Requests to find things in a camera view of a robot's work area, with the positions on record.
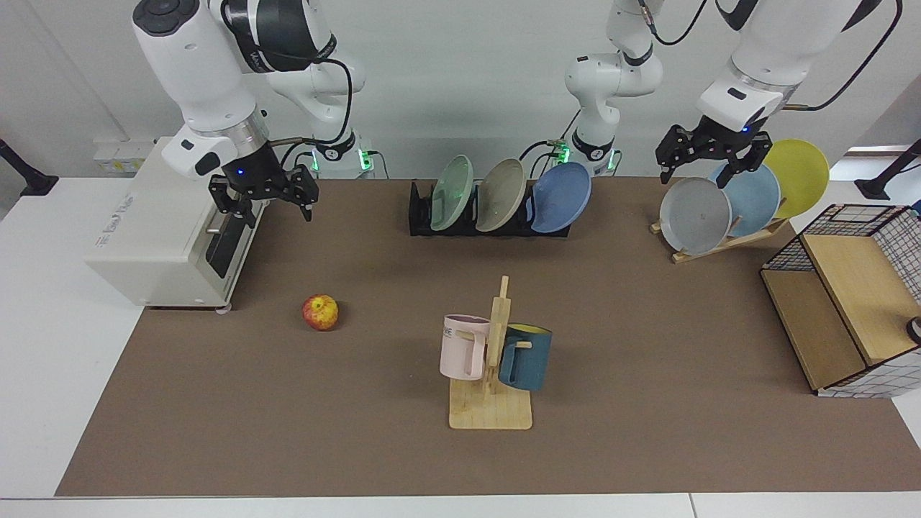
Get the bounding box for red yellow apple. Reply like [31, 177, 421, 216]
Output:
[301, 294, 340, 332]

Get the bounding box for light blue plate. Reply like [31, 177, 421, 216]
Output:
[709, 162, 781, 238]

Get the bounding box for grey plate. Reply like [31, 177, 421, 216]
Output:
[659, 177, 732, 255]

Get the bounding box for yellow plate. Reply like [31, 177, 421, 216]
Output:
[761, 139, 830, 219]

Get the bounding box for wooden plate rack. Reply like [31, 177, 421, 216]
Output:
[650, 216, 791, 264]

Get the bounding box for black dish rack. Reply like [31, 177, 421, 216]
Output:
[408, 180, 574, 238]

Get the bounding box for pale green plate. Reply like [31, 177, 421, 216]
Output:
[430, 155, 474, 232]

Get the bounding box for beige plate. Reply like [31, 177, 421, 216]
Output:
[475, 158, 528, 233]

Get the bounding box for pale toaster oven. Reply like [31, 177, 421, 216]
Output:
[84, 137, 271, 312]

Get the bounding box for pink cup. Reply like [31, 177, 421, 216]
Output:
[440, 314, 491, 381]

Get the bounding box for brown table cloth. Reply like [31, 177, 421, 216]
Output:
[55, 176, 921, 497]

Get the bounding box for dark blue cup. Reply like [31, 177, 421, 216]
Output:
[498, 324, 553, 392]

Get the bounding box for wooden cup stand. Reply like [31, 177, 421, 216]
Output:
[449, 276, 533, 431]

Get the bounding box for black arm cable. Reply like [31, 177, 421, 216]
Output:
[637, 0, 904, 112]
[272, 32, 355, 170]

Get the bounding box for white wall socket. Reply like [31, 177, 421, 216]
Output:
[94, 140, 155, 175]

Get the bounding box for wire basket with wooden floor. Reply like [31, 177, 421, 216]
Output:
[761, 204, 921, 399]

